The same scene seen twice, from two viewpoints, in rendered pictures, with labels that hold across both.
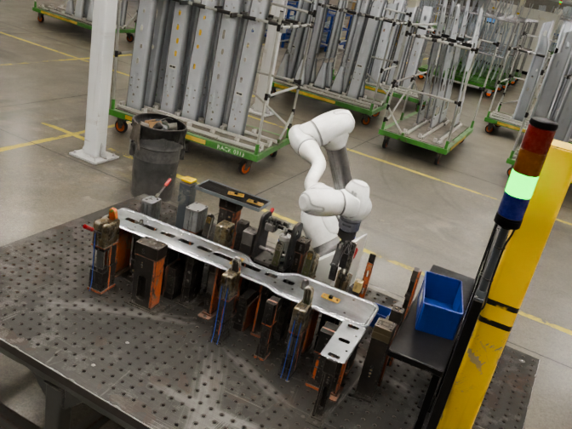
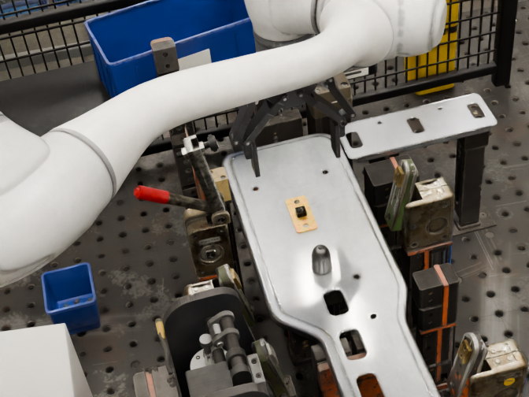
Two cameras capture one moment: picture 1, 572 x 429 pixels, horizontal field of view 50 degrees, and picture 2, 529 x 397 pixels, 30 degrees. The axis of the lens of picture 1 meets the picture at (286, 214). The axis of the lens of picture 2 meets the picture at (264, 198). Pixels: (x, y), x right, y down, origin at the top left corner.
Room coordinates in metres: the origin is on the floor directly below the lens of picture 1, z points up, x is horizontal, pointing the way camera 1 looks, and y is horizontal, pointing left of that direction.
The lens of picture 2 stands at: (2.97, 0.76, 2.22)
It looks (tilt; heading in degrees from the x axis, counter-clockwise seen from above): 44 degrees down; 242
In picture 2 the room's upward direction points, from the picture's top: 7 degrees counter-clockwise
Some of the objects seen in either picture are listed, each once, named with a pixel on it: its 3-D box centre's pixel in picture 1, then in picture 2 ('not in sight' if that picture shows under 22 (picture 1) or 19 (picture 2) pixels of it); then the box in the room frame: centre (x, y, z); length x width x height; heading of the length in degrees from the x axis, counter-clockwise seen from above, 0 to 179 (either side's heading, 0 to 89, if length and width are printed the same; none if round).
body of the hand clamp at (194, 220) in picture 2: (336, 306); (217, 284); (2.51, -0.32, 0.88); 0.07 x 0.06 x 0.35; 161
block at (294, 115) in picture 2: not in sight; (276, 176); (2.26, -0.51, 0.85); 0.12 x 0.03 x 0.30; 161
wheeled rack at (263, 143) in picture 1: (208, 71); not in sight; (7.00, 1.19, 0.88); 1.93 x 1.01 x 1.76; 73
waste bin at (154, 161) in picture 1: (155, 158); not in sight; (5.29, 1.27, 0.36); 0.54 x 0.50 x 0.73; 157
